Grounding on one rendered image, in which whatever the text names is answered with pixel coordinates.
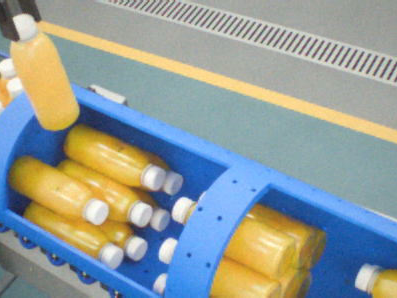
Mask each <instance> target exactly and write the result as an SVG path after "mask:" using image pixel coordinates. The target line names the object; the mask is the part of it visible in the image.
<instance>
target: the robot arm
mask: <svg viewBox="0 0 397 298"><path fill-rule="evenodd" d="M18 3H19V5H20V8H21V10H22V13H23V14H28V15H30V16H32V18H34V22H37V23H39V22H41V21H42V18H41V17H40V16H41V15H40V13H39V9H38V8H37V5H36V3H35V0H18ZM0 32H1V33H2V36H3V37H4V38H8V39H9V40H12V41H14V42H18V41H19V40H21V38H20V36H19V33H18V31H17V28H16V26H15V23H14V21H13V17H12V16H11V12H10V10H9V7H8V4H7V2H6V0H0Z"/></svg>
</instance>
